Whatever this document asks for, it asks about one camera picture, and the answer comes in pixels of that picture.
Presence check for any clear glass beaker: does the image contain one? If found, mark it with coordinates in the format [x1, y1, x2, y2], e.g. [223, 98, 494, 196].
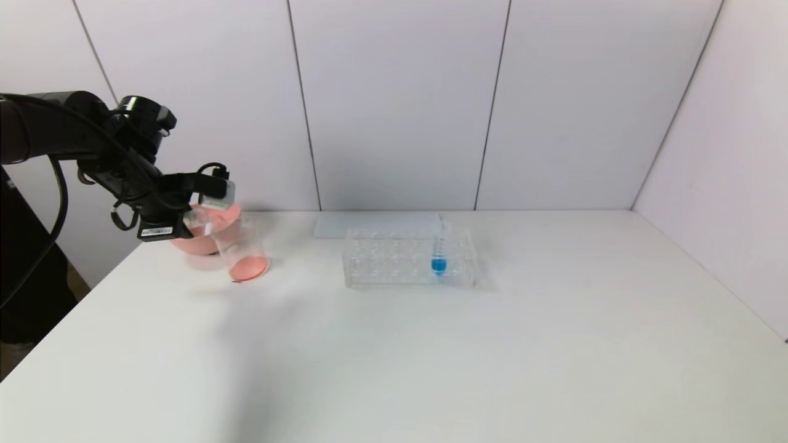
[211, 212, 270, 284]

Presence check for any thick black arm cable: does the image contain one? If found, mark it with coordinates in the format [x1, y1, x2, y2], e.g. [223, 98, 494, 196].
[0, 155, 68, 308]

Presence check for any pink plastic bowl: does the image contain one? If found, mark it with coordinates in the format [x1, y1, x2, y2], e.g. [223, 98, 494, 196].
[169, 206, 242, 257]

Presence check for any person in dark trousers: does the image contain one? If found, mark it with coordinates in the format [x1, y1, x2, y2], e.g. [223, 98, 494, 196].
[0, 169, 79, 345]

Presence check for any test tube with blue pigment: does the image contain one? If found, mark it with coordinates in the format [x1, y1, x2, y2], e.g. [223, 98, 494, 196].
[430, 214, 449, 277]

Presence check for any test tube with yellow pigment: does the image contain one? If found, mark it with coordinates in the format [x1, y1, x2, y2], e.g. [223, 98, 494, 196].
[183, 204, 220, 239]

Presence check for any white paper sheet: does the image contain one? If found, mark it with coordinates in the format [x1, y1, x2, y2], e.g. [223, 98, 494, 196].
[313, 212, 441, 240]

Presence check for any white grey wrist camera box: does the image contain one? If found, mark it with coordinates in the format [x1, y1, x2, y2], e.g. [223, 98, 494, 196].
[199, 178, 237, 211]

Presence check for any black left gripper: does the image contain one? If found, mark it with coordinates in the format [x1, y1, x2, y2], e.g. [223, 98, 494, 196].
[137, 206, 195, 242]

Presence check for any clear plastic test tube rack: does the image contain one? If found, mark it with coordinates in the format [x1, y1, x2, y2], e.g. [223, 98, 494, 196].
[343, 225, 476, 289]

